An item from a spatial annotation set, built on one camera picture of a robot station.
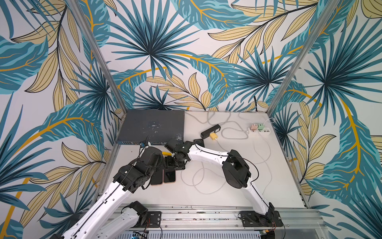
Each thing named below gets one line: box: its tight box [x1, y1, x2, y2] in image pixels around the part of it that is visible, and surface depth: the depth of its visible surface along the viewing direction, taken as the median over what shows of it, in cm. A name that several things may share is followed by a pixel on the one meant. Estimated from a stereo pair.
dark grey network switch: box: [115, 110, 185, 145], surface depth 108 cm
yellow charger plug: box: [209, 132, 218, 141], surface depth 106 cm
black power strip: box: [200, 123, 221, 140], surface depth 106 cm
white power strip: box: [248, 127, 272, 135], surface depth 108 cm
